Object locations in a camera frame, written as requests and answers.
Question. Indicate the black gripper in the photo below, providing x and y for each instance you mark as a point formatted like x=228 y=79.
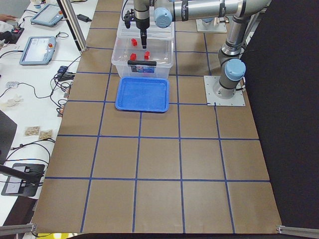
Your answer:
x=142 y=25

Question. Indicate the clear plastic storage box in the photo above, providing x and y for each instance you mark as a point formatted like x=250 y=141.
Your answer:
x=161 y=51

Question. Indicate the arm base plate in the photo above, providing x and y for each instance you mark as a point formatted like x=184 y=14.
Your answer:
x=215 y=26
x=216 y=95

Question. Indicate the black power adapter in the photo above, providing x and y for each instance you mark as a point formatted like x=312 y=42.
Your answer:
x=84 y=18

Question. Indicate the black box latch handle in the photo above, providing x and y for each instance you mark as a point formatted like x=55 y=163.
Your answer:
x=144 y=63

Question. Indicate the red block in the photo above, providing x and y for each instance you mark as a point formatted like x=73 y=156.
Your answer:
x=134 y=42
x=147 y=55
x=133 y=57

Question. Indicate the aluminium frame post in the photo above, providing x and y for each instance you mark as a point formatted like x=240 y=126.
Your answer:
x=73 y=24

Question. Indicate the blue plastic tray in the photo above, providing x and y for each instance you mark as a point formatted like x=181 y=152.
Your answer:
x=143 y=94

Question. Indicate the blue teach pendant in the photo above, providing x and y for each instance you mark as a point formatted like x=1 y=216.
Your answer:
x=39 y=50
x=49 y=16

